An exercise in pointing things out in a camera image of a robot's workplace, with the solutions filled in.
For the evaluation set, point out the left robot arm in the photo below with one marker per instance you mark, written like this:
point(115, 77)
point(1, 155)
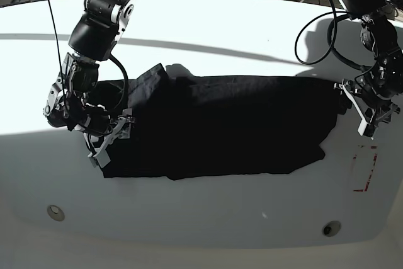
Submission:
point(378, 84)

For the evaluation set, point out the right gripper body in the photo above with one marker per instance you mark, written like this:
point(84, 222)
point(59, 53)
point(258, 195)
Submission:
point(95, 120)

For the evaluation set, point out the black t-shirt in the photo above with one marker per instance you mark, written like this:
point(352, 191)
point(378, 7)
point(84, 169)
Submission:
point(187, 126)

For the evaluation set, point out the round table grommet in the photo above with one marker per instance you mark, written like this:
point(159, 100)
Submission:
point(55, 213)
point(331, 228)

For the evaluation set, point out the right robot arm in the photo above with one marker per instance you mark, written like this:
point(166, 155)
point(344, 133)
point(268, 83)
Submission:
point(94, 37)

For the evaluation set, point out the red tape rectangle marking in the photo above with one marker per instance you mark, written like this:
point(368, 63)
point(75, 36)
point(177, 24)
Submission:
point(362, 167)

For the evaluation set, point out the left round table grommet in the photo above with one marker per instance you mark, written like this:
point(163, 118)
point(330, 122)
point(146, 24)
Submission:
point(55, 213)

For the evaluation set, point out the right round table grommet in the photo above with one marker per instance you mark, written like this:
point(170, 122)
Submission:
point(331, 228)

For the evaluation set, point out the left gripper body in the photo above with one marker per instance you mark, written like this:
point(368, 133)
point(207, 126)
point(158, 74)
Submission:
point(372, 100)

